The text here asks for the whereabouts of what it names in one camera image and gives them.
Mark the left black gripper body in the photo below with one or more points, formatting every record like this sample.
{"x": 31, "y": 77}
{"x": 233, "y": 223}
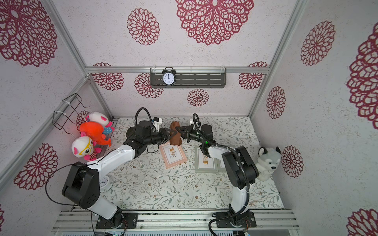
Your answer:
{"x": 157, "y": 137}

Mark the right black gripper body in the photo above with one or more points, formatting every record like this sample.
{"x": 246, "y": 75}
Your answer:
{"x": 187, "y": 133}

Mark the brown cloth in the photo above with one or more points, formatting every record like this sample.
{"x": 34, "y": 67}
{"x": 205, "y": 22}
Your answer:
{"x": 175, "y": 139}

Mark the pink picture frame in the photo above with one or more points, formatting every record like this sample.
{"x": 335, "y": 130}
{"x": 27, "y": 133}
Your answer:
{"x": 172, "y": 155}

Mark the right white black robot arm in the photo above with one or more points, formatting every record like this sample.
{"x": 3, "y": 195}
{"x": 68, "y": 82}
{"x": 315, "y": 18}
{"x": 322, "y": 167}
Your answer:
{"x": 240, "y": 168}

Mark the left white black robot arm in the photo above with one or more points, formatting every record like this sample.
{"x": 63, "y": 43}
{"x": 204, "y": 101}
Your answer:
{"x": 82, "y": 185}

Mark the red plush toy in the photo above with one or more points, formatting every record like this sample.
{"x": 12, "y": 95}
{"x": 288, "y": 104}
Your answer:
{"x": 95, "y": 132}

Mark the white pink plush top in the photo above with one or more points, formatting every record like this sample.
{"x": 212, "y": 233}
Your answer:
{"x": 99, "y": 118}

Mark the black alarm clock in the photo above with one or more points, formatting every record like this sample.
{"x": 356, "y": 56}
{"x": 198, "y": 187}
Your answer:
{"x": 169, "y": 76}

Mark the white plush with yellow glasses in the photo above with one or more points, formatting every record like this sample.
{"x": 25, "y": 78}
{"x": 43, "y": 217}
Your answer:
{"x": 84, "y": 147}

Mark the white round alarm clock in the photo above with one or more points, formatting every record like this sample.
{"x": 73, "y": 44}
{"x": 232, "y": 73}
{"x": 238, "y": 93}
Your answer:
{"x": 105, "y": 184}

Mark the grey husky plush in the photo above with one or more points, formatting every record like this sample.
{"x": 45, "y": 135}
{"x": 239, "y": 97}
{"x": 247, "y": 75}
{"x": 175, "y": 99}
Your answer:
{"x": 268, "y": 161}

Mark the grey wall shelf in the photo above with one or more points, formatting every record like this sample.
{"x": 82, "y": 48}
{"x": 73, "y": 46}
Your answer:
{"x": 191, "y": 79}

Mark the black wire basket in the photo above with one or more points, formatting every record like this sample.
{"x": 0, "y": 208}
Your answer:
{"x": 71, "y": 105}

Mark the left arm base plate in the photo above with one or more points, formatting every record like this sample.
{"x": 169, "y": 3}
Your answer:
{"x": 125, "y": 220}

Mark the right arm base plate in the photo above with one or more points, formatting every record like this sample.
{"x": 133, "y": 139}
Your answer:
{"x": 244, "y": 220}

